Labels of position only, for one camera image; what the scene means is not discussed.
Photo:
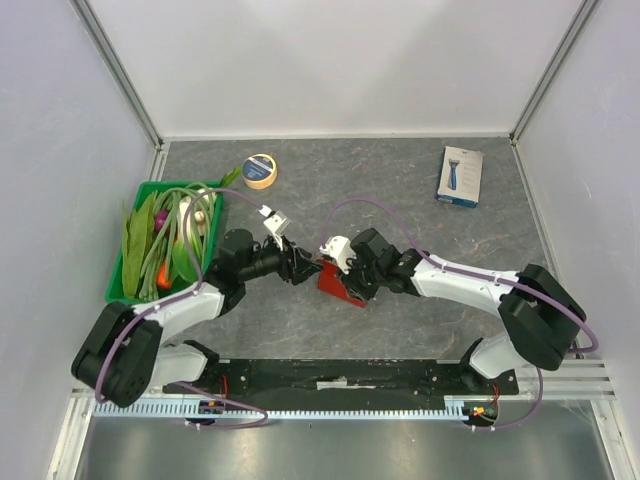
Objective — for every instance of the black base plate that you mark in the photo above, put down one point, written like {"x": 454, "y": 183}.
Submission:
{"x": 349, "y": 384}

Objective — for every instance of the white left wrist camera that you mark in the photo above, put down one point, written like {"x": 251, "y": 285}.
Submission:
{"x": 275, "y": 222}

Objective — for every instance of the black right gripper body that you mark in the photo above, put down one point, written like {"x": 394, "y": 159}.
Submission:
{"x": 355, "y": 273}

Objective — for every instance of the razor package box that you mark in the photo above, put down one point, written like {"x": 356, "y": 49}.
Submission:
{"x": 460, "y": 175}

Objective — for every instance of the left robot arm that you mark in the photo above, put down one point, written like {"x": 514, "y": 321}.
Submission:
{"x": 123, "y": 355}

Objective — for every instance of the bok choy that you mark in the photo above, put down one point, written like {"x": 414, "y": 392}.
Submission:
{"x": 182, "y": 265}

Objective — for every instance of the green leafy vegetables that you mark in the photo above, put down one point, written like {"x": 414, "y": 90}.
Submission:
{"x": 138, "y": 226}

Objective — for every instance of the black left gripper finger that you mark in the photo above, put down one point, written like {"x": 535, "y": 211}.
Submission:
{"x": 302, "y": 258}
{"x": 301, "y": 275}

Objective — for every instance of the orange carrot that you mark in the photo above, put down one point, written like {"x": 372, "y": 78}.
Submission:
{"x": 163, "y": 277}

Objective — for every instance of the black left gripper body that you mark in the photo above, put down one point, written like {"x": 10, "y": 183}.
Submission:
{"x": 287, "y": 269}

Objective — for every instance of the red paper box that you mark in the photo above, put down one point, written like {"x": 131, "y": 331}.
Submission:
{"x": 329, "y": 283}

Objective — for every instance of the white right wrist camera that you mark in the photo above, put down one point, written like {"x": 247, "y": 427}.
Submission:
{"x": 338, "y": 249}

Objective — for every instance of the green long beans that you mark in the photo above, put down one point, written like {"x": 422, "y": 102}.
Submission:
{"x": 160, "y": 250}

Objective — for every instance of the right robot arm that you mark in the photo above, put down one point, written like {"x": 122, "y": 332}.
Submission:
{"x": 541, "y": 320}

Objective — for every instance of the masking tape roll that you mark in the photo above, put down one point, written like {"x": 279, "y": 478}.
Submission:
{"x": 259, "y": 171}

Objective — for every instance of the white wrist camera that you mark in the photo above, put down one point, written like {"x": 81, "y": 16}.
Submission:
{"x": 275, "y": 222}
{"x": 338, "y": 249}

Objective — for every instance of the purple onion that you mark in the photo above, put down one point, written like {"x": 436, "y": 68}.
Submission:
{"x": 160, "y": 219}

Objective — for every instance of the slotted cable duct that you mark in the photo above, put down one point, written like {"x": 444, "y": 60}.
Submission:
{"x": 198, "y": 408}

